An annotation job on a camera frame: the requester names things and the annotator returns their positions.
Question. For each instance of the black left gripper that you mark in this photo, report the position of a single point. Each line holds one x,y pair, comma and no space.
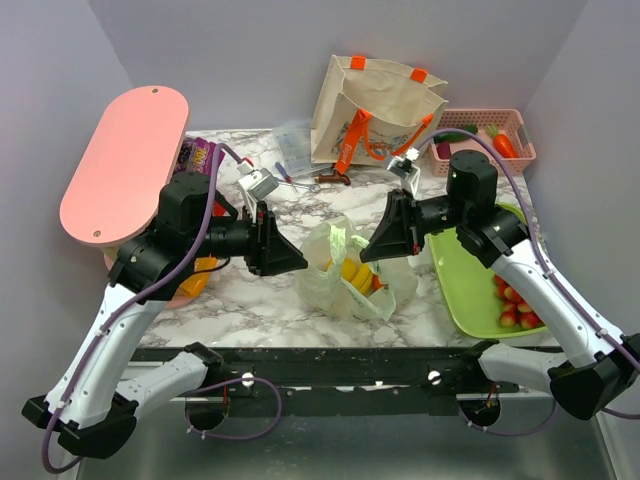
270,252

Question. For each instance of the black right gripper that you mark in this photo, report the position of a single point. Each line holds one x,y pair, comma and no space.
400,232

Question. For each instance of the orange mini pumpkin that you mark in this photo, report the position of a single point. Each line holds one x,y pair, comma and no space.
377,284

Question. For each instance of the yellow banana bunch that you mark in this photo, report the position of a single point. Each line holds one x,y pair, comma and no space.
358,275

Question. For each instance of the pale green plastic grocery bag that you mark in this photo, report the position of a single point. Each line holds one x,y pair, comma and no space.
339,284

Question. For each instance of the beige tote bag orange handles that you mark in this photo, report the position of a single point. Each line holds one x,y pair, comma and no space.
371,108

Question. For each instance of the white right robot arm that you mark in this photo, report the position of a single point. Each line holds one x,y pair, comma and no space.
597,362

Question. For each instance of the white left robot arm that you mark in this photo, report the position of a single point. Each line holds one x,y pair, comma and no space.
91,410

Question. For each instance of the small silver scissors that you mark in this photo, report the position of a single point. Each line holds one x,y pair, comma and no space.
296,186

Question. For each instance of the green plastic tray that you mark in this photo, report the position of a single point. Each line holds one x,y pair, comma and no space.
469,290

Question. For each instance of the brown faucet tap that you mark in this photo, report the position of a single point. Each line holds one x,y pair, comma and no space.
335,177

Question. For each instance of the orange snack packet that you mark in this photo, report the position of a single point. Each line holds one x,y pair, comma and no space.
194,285

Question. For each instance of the green cucumber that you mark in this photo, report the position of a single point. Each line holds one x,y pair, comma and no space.
455,137

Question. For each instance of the clear plastic box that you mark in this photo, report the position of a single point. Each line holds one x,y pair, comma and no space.
294,143

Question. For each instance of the purple snack packet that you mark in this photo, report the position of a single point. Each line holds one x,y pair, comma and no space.
195,155

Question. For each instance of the red strawberry cluster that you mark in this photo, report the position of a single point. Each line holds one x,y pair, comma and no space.
515,312

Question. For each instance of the orange carrot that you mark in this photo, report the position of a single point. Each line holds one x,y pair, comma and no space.
501,142

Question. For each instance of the pink two-tier shelf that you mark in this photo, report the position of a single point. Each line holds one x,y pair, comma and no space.
114,192

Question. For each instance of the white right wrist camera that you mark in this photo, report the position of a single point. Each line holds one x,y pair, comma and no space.
405,168

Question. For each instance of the blue handled screwdriver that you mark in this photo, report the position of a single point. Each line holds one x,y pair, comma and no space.
284,174

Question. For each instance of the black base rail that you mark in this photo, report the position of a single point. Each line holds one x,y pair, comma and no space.
332,382

